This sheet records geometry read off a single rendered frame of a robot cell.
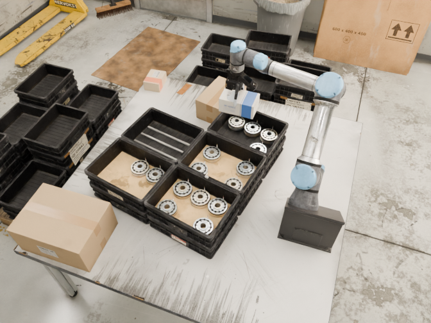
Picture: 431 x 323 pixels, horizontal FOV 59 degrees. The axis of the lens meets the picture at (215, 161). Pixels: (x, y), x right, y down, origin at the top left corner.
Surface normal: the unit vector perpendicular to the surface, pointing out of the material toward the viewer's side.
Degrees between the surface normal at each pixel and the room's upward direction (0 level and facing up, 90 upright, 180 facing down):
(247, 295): 0
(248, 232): 0
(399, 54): 74
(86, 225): 0
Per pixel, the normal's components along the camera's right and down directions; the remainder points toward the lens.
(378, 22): -0.34, 0.57
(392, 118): 0.00, -0.65
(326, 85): -0.38, -0.11
